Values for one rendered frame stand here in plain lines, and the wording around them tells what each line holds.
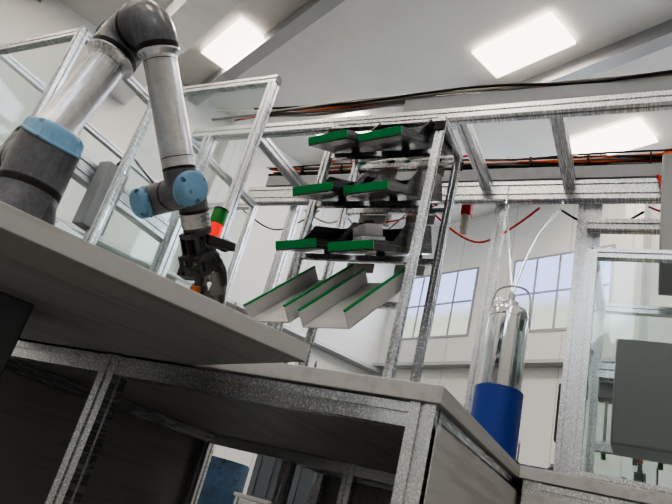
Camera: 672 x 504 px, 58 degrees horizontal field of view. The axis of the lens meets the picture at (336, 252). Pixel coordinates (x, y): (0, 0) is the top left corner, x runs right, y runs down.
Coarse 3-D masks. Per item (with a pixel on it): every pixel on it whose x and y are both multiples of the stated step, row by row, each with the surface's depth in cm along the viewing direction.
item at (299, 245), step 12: (324, 228) 167; (336, 228) 172; (348, 228) 155; (288, 240) 149; (300, 240) 147; (312, 240) 144; (324, 240) 147; (336, 240) 150; (348, 240) 155; (312, 252) 162
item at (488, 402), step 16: (480, 384) 196; (496, 384) 193; (480, 400) 193; (496, 400) 190; (512, 400) 191; (480, 416) 191; (496, 416) 188; (512, 416) 189; (496, 432) 186; (512, 432) 188; (512, 448) 186
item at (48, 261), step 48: (0, 240) 73; (48, 240) 72; (0, 288) 99; (48, 288) 91; (96, 288) 83; (144, 288) 78; (48, 336) 133; (96, 336) 118; (144, 336) 106; (192, 336) 96; (240, 336) 88; (288, 336) 92
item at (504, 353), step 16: (512, 304) 207; (496, 320) 204; (512, 320) 202; (528, 320) 205; (496, 336) 201; (512, 336) 199; (496, 352) 198; (512, 352) 197; (496, 368) 196; (512, 368) 195; (512, 384) 194
